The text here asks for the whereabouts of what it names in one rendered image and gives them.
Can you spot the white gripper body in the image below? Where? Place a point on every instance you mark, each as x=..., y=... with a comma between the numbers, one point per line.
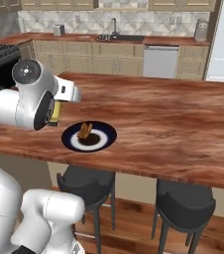
x=75, y=93

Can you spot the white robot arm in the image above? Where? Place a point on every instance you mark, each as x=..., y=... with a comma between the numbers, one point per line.
x=5, y=109

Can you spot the yellow condiment bottle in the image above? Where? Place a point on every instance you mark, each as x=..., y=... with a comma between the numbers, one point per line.
x=56, y=114

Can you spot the brown hot dog bun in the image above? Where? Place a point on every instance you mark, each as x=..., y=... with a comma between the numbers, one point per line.
x=84, y=130

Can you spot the dark blue white plate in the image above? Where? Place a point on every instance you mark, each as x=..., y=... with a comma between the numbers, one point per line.
x=104, y=134

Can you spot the beige lower cupboard run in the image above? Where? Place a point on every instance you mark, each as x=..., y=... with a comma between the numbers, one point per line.
x=94, y=58

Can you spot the beige cupboard run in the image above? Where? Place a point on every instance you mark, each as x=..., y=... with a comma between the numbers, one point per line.
x=94, y=58
x=181, y=4
x=57, y=4

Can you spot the silver toaster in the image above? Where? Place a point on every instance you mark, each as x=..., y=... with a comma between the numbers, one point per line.
x=58, y=30

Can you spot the black sink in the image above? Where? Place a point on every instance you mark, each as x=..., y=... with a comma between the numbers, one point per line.
x=125, y=38

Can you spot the dark metal tap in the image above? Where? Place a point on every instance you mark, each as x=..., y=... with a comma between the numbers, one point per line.
x=114, y=26

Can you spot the black stove with oven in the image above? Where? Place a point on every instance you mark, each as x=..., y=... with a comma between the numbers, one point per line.
x=0, y=61

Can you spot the beige upper cupboard run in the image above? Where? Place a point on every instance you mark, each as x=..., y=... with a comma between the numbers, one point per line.
x=57, y=4
x=181, y=4

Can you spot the silver dishwasher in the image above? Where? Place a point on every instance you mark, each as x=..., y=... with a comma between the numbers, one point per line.
x=160, y=62

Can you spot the dark grey bar stool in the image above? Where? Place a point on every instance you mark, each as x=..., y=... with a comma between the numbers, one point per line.
x=185, y=206
x=87, y=185

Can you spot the beige corner upper cupboard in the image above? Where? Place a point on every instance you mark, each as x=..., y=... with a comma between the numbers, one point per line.
x=1, y=6

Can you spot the beige narrow lower cupboard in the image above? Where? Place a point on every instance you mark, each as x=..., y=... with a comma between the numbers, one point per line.
x=192, y=63

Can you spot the grey countertop appliance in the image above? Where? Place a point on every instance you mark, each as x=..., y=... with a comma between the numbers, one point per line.
x=201, y=30

